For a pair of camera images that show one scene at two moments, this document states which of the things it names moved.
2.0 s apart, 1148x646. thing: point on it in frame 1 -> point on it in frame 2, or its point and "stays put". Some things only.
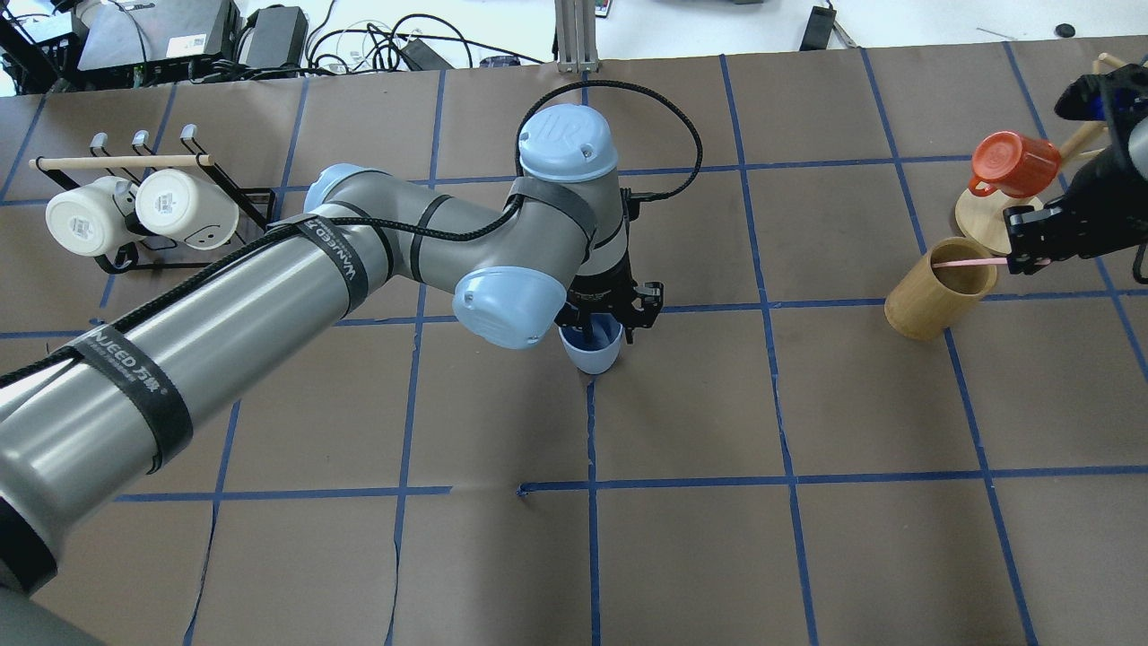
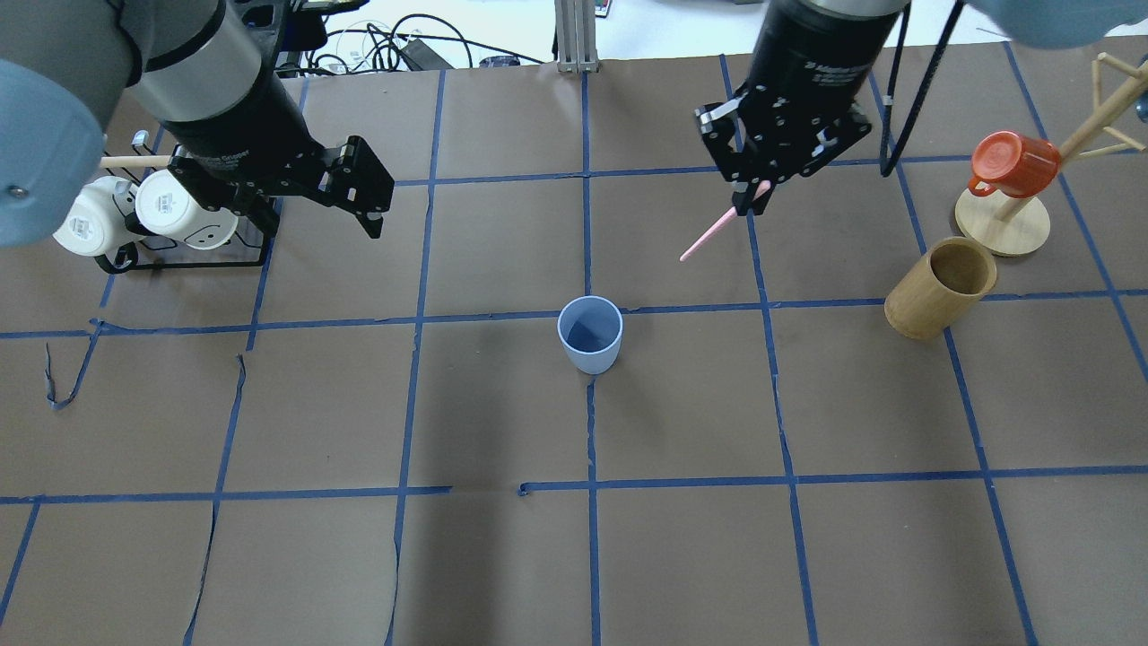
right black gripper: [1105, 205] -> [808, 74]
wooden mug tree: [981, 216] stays put
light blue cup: [602, 353] stays put
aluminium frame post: [576, 36] stays put
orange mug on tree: [1015, 167] stays put
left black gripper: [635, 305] -> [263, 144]
